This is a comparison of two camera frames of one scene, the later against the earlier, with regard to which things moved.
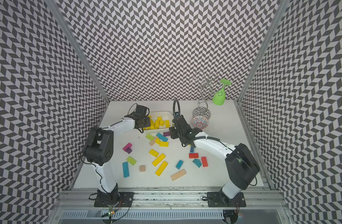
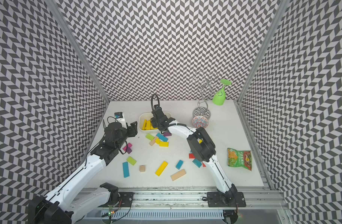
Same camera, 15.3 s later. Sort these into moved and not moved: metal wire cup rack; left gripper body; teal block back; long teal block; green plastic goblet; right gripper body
Moved: right gripper body; left gripper body
Not moved: long teal block; metal wire cup rack; teal block back; green plastic goblet
